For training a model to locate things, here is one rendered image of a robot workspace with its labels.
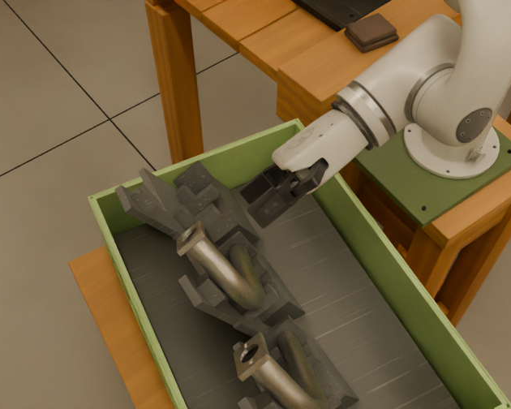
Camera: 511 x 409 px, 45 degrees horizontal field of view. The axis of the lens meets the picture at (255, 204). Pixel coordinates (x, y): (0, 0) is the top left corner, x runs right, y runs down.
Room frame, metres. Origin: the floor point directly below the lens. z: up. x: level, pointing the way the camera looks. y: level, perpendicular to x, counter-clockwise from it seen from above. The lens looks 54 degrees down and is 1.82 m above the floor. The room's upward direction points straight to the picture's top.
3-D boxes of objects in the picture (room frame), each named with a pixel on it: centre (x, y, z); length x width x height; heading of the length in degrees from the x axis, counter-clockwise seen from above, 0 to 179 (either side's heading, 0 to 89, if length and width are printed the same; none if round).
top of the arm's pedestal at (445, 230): (0.84, -0.40, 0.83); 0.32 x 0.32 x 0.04; 35
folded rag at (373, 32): (1.13, -0.26, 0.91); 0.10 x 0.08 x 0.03; 117
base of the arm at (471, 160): (0.84, -0.40, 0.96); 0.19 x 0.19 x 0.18
